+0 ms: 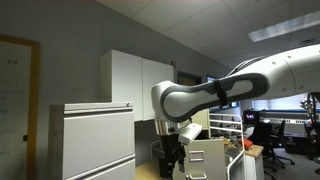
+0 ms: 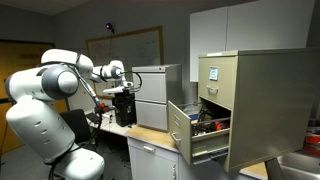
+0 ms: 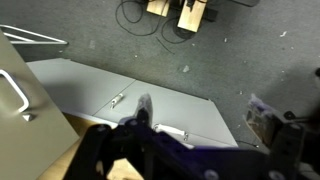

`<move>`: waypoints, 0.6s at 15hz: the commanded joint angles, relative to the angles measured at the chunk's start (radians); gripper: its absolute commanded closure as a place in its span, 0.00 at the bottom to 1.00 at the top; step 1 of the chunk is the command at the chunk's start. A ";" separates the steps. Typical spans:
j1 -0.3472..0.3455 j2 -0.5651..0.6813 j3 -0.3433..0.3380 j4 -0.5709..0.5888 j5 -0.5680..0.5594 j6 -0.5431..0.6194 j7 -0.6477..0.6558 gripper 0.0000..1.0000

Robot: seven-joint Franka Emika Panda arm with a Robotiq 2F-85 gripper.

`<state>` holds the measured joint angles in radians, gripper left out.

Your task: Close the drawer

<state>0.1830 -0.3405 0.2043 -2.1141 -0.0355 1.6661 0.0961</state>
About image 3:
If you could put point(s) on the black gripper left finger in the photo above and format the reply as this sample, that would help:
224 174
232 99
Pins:
144 106

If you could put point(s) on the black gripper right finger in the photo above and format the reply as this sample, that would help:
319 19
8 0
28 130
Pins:
262 117

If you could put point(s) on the grey flat cabinet panel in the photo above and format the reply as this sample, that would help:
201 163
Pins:
180 110

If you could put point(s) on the white paper scrap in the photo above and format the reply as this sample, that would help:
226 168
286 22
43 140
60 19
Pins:
283 33
186 68

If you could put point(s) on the small wooden block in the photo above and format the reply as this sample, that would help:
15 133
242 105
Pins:
158 7

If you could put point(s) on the large wooden block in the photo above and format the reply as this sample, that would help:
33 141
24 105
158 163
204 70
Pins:
192 16

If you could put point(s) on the black base bar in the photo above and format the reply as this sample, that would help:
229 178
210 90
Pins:
211 15

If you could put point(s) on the white metal frame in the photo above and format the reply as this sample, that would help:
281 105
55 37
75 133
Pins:
36 38

